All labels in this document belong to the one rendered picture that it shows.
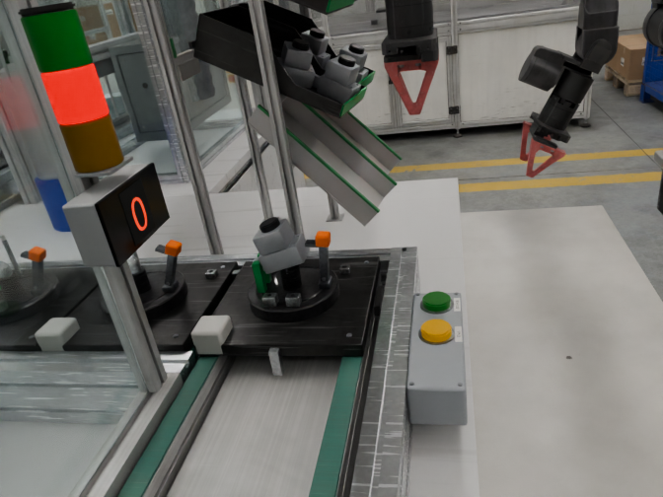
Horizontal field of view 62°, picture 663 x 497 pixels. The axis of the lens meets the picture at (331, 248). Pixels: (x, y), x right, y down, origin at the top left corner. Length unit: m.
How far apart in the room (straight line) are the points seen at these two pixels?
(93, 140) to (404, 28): 0.38
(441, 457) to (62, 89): 0.59
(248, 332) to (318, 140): 0.46
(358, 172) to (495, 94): 3.72
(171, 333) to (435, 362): 0.38
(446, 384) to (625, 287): 0.48
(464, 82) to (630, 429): 4.10
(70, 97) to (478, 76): 4.28
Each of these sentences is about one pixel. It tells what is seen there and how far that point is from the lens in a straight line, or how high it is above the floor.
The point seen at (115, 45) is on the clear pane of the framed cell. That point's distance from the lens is 1.83.
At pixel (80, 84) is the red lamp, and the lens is 0.60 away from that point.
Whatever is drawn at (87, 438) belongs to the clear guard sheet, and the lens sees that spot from 0.68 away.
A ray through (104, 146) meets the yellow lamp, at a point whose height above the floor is 1.28.
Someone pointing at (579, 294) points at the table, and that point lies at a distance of 1.04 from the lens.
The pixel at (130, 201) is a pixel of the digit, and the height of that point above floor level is 1.22.
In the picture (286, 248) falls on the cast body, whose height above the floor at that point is 1.06.
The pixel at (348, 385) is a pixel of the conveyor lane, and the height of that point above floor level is 0.95.
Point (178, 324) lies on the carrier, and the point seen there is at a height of 0.97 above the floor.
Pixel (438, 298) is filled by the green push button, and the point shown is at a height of 0.97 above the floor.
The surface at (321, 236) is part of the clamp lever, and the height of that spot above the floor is 1.08.
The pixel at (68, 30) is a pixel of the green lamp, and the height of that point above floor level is 1.39.
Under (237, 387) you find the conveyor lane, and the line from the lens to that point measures 0.80.
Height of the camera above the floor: 1.41
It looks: 27 degrees down
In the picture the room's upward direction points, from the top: 9 degrees counter-clockwise
